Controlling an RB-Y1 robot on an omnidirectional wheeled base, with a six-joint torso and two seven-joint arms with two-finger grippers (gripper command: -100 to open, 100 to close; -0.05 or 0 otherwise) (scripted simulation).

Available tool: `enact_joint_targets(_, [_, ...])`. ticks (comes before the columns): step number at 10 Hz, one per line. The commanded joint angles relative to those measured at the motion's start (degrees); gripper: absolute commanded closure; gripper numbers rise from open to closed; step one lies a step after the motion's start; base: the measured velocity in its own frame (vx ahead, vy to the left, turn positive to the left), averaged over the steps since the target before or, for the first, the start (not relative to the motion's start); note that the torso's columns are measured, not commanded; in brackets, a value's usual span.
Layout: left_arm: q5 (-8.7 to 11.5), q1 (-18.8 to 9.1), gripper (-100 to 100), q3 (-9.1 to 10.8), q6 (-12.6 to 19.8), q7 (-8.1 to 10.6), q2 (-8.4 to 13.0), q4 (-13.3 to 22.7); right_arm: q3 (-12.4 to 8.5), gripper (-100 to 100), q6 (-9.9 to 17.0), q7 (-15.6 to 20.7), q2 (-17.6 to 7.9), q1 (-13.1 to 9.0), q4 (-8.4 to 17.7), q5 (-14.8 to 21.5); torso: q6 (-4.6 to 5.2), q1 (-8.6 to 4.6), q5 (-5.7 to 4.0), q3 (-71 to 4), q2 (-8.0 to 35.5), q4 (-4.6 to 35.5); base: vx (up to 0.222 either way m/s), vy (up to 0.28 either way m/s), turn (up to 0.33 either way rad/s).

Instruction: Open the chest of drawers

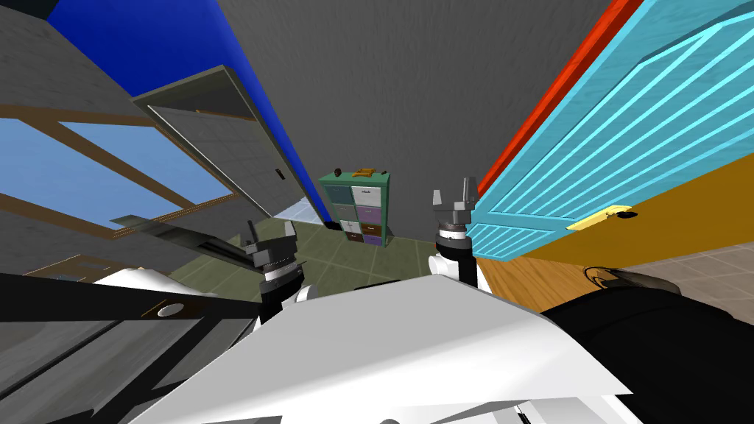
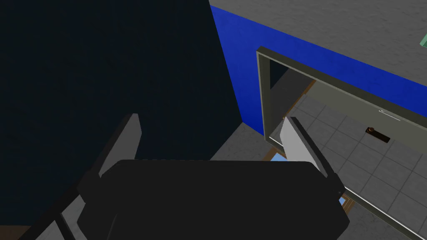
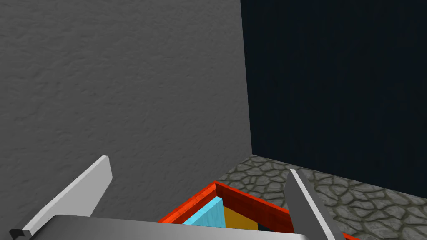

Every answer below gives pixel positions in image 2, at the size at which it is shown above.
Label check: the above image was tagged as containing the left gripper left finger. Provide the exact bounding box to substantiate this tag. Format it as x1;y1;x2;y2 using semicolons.
86;113;143;182

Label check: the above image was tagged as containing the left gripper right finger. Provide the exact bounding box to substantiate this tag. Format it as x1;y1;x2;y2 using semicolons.
279;116;338;180

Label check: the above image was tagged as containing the olive grey door leaf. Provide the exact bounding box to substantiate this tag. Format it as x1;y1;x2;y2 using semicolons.
301;81;427;155

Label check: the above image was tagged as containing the black lever door handle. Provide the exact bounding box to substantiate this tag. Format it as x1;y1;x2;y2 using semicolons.
365;126;391;144

